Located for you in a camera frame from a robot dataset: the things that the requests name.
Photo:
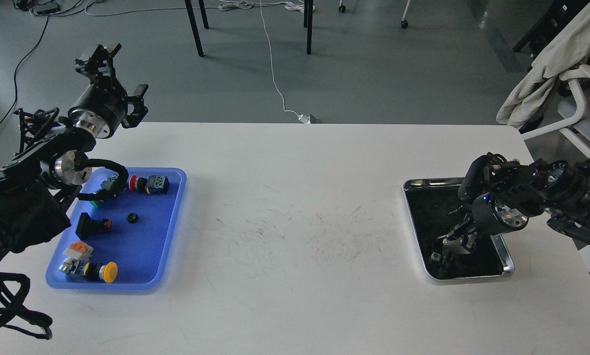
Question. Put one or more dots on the orange white contact block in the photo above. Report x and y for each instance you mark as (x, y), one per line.
(80, 251)

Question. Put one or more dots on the black table leg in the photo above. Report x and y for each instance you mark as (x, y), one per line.
(194, 24)
(308, 20)

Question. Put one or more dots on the red push button switch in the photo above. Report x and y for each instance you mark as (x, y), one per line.
(152, 185)

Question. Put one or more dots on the white power adapter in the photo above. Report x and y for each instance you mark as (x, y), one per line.
(308, 119)

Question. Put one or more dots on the green push button switch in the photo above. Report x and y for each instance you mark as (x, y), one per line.
(105, 186)

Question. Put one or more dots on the blue plastic tray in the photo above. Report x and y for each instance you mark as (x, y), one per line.
(140, 249)

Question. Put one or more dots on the silver metal tray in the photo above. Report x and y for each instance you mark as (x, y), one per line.
(431, 202)

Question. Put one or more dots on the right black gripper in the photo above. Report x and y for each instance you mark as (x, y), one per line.
(490, 217)

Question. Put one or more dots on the black table leg right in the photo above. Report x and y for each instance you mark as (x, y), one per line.
(308, 20)

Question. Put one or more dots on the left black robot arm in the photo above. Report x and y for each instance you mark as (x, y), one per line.
(52, 170)

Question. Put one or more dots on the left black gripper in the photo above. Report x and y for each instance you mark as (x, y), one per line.
(103, 105)

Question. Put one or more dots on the yellow mushroom push button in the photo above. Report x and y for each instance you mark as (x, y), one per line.
(106, 273)

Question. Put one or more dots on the black table leg left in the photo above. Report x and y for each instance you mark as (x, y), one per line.
(194, 24)

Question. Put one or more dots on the black power strip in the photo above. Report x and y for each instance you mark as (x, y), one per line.
(44, 9)

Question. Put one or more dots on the white chair frame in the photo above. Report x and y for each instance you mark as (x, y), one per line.
(574, 112)

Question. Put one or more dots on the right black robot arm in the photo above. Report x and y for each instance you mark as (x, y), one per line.
(500, 196)

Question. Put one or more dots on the black selector switch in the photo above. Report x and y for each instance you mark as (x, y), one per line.
(87, 226)

